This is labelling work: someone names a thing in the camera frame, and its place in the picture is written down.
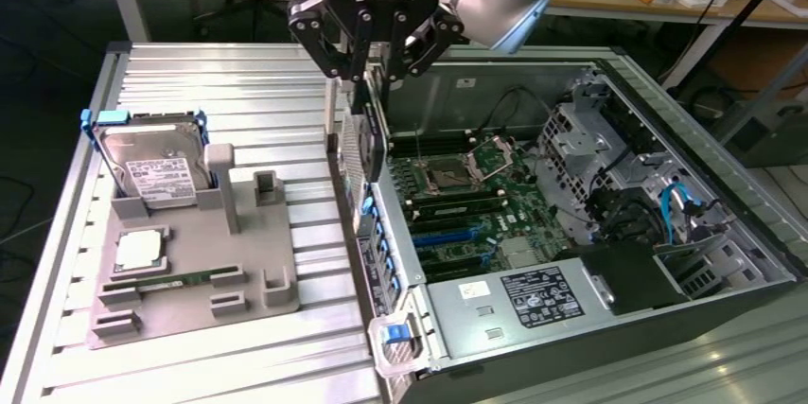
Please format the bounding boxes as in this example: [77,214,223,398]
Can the silver chipset heatsink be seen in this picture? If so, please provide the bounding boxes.
[501,237,538,269]

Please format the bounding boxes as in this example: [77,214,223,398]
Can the silver hard disk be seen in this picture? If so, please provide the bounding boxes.
[94,113,214,210]

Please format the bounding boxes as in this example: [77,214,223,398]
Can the green motherboard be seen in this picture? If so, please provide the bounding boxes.
[385,132,574,282]

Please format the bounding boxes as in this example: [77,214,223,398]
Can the grey parts rack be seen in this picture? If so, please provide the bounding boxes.
[85,142,302,351]

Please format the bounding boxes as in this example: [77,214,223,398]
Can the black fan shroud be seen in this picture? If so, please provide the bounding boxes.
[561,242,694,316]

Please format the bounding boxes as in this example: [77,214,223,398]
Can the graphics card with fan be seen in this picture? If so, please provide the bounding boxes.
[349,42,393,184]

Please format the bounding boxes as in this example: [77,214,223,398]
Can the blue disk caddy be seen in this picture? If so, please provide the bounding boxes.
[81,104,221,197]

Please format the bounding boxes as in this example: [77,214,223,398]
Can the blue slot retention clips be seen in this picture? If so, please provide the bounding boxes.
[359,181,405,305]

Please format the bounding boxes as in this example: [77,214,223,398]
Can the grey power supply unit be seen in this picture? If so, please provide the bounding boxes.
[427,259,618,360]

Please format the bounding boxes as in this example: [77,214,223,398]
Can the open black PC case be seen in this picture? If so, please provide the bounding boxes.
[323,46,808,404]

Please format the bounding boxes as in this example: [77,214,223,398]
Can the silver CPU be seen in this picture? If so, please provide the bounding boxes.
[115,231,163,269]

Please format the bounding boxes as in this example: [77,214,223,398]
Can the black RAM stick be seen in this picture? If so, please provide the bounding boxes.
[410,198,501,221]

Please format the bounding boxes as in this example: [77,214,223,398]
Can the black slanted pole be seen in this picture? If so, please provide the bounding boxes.
[655,0,798,88]

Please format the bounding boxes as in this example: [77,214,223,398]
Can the green RAM stick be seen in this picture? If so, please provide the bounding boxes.
[105,269,246,291]

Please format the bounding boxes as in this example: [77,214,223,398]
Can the open socket cover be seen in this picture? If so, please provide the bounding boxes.
[465,135,517,183]

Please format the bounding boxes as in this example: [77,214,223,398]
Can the grey case clamp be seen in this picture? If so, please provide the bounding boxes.
[325,76,355,136]
[367,312,429,379]

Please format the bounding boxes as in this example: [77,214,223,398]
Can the black floor box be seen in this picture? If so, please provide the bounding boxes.
[719,103,808,168]

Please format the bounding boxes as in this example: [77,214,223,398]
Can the CPU socket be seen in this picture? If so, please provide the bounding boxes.
[426,157,473,190]

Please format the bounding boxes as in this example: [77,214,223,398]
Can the black wire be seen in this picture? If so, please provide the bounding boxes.
[483,85,553,135]

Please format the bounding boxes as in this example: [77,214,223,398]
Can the blue expansion slot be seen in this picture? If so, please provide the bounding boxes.
[411,227,479,248]

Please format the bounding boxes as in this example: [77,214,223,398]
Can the blue wire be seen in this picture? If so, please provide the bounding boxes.
[659,179,694,247]

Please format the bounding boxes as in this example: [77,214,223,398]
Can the metal disk bay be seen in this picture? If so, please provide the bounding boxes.
[535,70,653,239]

